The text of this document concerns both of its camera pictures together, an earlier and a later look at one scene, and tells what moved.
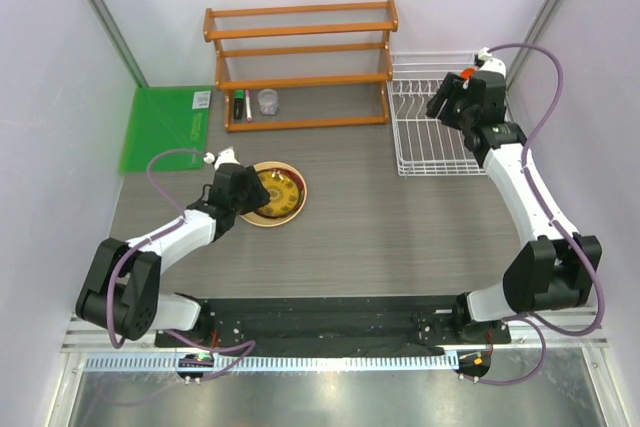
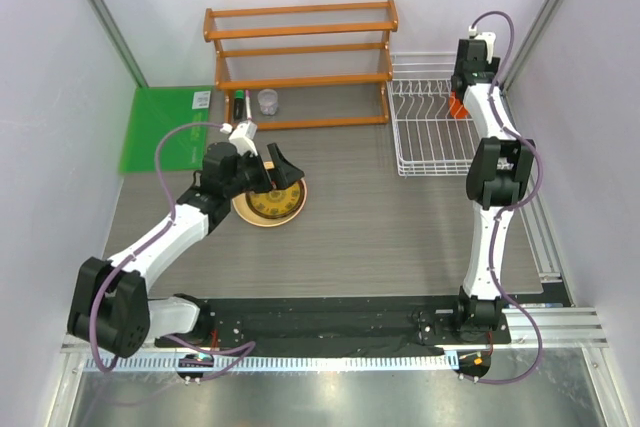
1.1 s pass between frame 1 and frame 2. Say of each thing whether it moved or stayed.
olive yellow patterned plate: stayed
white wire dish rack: stayed
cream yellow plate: stayed
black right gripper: moved
